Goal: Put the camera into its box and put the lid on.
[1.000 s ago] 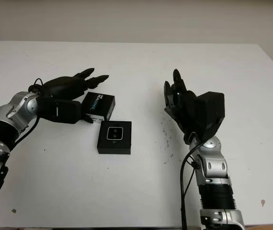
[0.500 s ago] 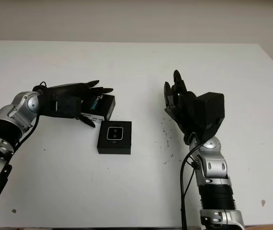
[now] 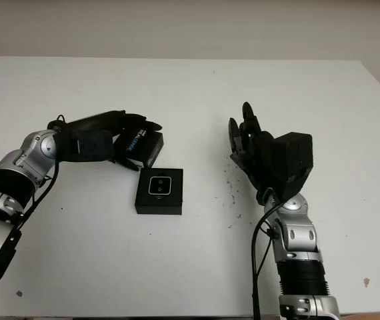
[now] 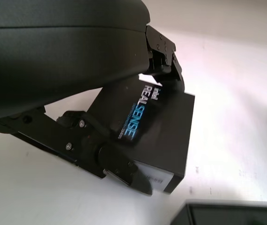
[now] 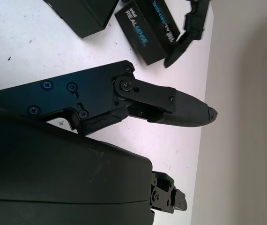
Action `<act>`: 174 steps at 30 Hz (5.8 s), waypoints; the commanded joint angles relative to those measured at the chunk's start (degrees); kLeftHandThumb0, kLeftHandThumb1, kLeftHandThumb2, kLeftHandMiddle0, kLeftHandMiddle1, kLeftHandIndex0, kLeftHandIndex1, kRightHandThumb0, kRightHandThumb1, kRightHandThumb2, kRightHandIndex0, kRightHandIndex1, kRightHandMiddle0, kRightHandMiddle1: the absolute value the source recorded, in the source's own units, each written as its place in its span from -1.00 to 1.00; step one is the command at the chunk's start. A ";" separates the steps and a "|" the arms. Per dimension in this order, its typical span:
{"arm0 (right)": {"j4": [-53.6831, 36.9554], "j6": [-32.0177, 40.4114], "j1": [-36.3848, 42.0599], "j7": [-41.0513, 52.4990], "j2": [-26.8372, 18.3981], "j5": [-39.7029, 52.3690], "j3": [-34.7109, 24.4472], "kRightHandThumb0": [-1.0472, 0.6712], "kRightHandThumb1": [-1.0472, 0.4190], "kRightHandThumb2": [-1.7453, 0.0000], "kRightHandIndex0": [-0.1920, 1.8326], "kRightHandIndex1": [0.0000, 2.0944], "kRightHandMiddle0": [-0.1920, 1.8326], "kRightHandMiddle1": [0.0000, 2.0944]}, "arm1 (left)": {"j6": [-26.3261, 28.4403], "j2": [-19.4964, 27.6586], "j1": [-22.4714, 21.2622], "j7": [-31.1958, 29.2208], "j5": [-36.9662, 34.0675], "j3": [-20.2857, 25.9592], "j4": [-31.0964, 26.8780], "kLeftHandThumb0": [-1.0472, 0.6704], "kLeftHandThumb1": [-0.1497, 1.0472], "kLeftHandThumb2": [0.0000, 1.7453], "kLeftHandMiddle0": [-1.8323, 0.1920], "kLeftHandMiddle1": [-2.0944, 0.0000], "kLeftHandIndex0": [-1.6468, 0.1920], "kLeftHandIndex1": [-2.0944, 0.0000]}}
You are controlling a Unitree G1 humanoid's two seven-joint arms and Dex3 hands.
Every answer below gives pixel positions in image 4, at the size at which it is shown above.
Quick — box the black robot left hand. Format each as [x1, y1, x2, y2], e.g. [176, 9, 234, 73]
[0, 0, 186, 196]

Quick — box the black RealSense box lid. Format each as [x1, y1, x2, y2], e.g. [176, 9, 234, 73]
[86, 78, 196, 195]

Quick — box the black camera box base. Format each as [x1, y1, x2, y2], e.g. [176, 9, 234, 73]
[171, 199, 267, 225]

